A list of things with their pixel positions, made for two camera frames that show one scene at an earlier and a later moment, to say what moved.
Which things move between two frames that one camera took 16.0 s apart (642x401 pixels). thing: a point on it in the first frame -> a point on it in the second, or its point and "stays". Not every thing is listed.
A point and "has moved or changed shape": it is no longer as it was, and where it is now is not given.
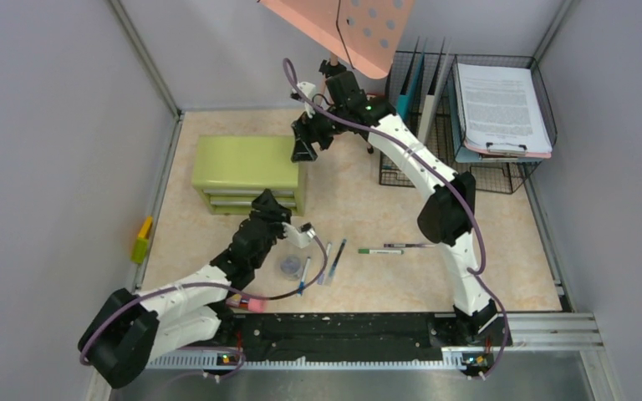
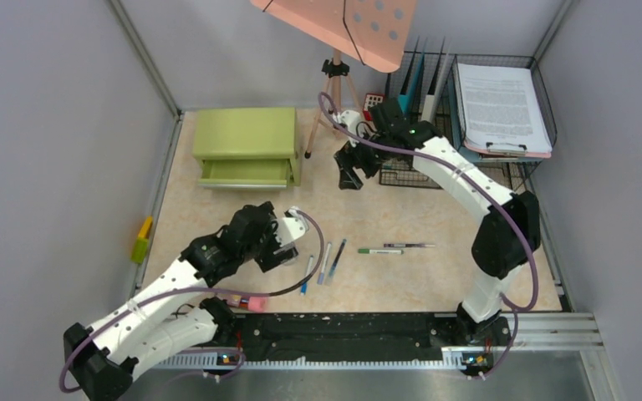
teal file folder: [405, 103] stays
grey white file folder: [429, 103] stays
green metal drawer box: [232, 171] has moved or changed shape
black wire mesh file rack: [489, 116] stays
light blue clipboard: [457, 130] stays
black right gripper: [306, 130] -> [349, 157]
